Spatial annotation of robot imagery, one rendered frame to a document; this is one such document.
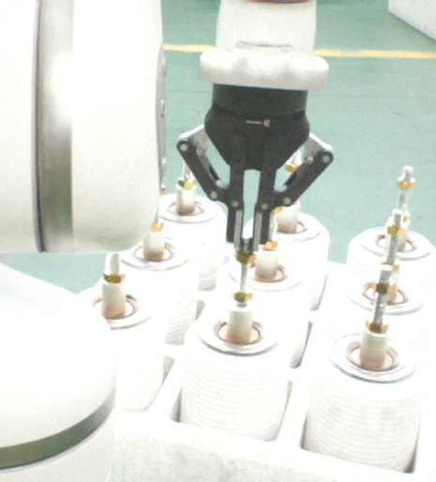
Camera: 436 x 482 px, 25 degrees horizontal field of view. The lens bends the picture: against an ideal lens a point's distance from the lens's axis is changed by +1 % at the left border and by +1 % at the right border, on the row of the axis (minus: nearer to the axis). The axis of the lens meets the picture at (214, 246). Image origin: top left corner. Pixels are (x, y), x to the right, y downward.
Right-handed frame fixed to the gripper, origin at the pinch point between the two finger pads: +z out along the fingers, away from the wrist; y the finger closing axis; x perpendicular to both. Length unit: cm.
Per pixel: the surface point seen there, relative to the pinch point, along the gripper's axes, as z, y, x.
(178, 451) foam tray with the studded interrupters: 18.6, 4.3, 6.8
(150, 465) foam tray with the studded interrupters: 20.7, 6.7, 6.3
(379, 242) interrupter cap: 10.4, -14.7, -21.3
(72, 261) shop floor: 35, 26, -58
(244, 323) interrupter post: 8.8, -0.4, 1.1
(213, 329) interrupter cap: 10.3, 2.2, 0.0
